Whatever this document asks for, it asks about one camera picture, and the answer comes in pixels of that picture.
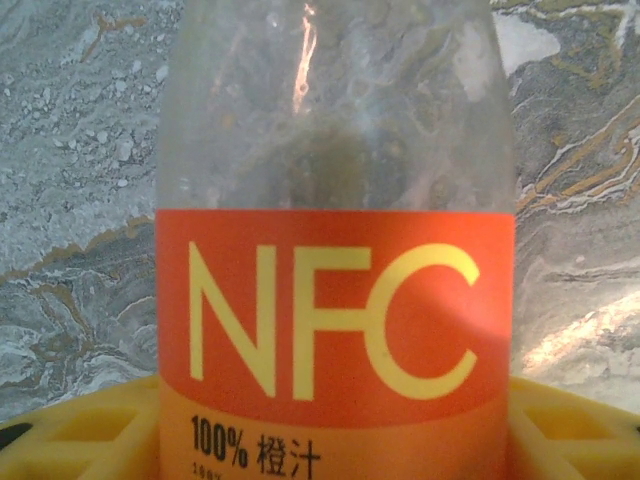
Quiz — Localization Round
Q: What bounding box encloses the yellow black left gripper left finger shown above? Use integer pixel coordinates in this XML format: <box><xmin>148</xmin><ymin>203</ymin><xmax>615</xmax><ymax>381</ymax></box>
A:
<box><xmin>0</xmin><ymin>377</ymin><xmax>162</xmax><ymax>480</ymax></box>

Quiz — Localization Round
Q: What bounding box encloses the clear bottle orange NFC label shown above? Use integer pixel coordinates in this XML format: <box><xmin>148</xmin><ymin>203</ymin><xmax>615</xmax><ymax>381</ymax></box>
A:
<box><xmin>153</xmin><ymin>0</ymin><xmax>519</xmax><ymax>480</ymax></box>

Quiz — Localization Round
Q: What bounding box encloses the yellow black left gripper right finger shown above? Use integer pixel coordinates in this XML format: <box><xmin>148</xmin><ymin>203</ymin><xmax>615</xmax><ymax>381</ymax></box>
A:
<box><xmin>505</xmin><ymin>374</ymin><xmax>640</xmax><ymax>480</ymax></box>

